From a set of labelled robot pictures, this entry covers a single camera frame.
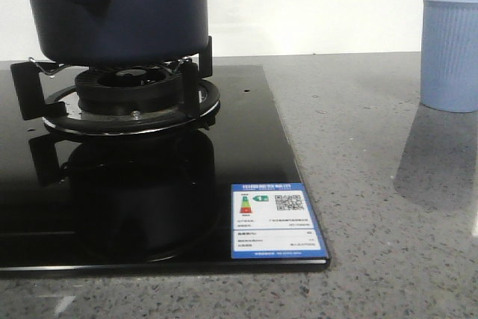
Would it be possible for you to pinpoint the black pot support grate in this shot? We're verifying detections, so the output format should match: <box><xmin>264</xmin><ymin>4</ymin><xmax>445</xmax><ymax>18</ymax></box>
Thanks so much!
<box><xmin>10</xmin><ymin>43</ymin><xmax>220</xmax><ymax>137</ymax></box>

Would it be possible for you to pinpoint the dark blue cooking pot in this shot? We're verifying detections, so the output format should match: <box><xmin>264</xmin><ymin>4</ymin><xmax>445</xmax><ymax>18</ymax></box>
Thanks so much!
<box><xmin>30</xmin><ymin>0</ymin><xmax>208</xmax><ymax>66</ymax></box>

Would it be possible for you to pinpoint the blue energy label sticker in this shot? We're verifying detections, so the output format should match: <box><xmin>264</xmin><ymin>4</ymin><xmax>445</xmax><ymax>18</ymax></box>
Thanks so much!
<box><xmin>231</xmin><ymin>182</ymin><xmax>329</xmax><ymax>259</ymax></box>

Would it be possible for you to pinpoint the black burner head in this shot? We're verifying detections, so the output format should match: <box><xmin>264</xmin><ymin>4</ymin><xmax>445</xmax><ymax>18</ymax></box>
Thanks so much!
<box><xmin>75</xmin><ymin>68</ymin><xmax>182</xmax><ymax>116</ymax></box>

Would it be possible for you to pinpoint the light blue ribbed cup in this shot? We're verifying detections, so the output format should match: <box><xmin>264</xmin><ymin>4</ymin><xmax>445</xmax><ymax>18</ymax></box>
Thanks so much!
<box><xmin>420</xmin><ymin>0</ymin><xmax>477</xmax><ymax>113</ymax></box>

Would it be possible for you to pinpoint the black glass gas stove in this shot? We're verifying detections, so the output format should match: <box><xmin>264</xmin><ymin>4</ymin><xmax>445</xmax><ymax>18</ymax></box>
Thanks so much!
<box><xmin>1</xmin><ymin>64</ymin><xmax>331</xmax><ymax>278</ymax></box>

